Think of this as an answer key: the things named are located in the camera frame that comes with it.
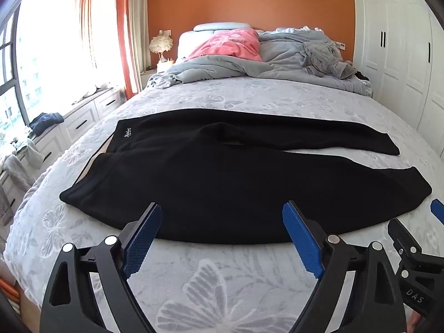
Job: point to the black framed window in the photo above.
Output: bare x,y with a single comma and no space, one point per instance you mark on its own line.
20,76

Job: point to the pink pillow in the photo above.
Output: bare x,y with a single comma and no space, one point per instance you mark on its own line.
229,45

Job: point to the person's right hand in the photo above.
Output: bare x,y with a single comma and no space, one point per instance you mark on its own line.
414,323

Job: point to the white wardrobe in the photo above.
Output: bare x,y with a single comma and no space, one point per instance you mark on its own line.
392,41

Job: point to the white wall switch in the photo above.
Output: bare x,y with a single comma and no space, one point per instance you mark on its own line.
167,33

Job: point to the white items on sill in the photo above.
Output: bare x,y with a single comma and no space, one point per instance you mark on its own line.
93,92

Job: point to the bed with grey butterfly bedspread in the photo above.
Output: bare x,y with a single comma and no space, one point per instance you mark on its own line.
222,92

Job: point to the black pants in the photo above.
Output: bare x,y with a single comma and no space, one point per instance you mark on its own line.
225,180

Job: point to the white nightstand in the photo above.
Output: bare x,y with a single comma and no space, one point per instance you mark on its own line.
149,78

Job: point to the dark blue cloth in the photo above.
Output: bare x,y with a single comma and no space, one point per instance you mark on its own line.
45,122

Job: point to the white drawer cabinet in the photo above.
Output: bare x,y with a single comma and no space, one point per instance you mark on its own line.
83,118

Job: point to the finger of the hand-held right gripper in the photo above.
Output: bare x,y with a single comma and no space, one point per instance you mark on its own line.
399,233
438,211

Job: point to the orange curtain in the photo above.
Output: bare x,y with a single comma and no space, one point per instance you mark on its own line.
123,24

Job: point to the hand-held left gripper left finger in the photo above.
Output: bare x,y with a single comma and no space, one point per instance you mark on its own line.
142,239

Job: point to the white feather lamp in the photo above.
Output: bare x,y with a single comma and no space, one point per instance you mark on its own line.
160,43

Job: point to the white sheer curtain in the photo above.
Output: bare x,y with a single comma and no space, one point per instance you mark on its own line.
133,41

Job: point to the grey duvet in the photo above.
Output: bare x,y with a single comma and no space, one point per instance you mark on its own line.
277,55

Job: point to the pile of grey cloths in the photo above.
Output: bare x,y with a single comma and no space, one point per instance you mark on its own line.
17,159

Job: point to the crumpled grey garment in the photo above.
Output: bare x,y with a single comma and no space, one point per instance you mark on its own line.
322,59

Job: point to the white ruffled pillow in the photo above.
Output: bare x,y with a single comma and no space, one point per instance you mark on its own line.
295,29

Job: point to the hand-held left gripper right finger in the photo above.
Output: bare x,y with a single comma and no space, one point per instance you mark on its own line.
303,241

